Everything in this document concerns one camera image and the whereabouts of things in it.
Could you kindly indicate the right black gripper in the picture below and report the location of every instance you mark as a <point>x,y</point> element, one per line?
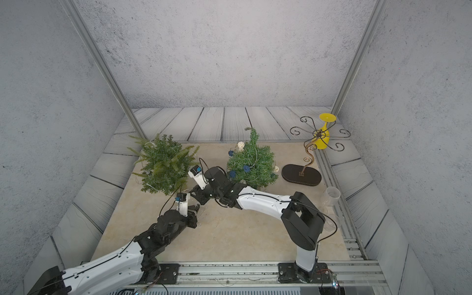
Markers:
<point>200,196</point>

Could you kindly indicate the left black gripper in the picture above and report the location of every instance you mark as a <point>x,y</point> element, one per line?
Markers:
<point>192,216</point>

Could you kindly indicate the small christmas tree wooden base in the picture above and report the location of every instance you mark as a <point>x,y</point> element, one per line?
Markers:
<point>252,162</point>

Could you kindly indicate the fern tree wooden base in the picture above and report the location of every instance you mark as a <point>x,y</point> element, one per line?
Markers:
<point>164,164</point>

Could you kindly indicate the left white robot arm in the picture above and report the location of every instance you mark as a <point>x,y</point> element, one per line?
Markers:
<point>125,266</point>

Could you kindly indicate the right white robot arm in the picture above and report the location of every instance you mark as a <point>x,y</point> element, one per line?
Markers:
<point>303,221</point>

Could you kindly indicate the clear plastic wine glass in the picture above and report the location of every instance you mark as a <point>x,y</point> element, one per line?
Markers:
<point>329,199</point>

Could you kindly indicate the yellow plastic goblet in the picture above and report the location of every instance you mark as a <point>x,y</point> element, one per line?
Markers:
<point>322,136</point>

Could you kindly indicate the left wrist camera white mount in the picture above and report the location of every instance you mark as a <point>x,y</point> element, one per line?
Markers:
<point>182,203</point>

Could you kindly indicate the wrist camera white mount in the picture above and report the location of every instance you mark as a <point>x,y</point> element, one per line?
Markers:
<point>197,175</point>
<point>182,203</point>

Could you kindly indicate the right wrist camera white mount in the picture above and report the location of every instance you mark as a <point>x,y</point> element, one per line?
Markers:
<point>197,175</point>

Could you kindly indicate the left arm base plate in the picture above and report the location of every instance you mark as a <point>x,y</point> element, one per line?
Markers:
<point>158,273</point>

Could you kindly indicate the black scroll wire stand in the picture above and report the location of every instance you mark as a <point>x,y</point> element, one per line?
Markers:
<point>305,174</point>

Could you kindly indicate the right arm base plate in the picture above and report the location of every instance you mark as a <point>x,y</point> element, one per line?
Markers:
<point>291,273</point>

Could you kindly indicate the aluminium front rail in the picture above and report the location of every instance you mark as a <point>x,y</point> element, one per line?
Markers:
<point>348,278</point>

